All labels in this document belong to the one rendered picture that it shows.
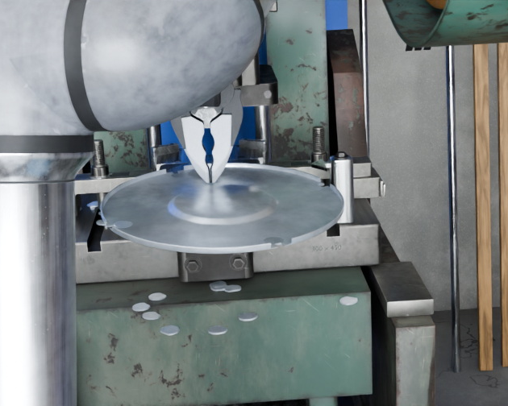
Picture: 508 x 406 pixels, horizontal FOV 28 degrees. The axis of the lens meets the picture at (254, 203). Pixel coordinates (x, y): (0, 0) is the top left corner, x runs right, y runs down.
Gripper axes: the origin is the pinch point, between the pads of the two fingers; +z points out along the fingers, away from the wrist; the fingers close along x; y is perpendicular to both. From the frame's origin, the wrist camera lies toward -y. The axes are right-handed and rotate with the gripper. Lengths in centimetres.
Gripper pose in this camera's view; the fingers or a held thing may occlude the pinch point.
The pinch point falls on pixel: (210, 174)
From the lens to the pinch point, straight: 127.4
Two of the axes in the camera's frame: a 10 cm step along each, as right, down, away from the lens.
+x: -10.0, 0.6, -0.3
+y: -0.5, -2.9, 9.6
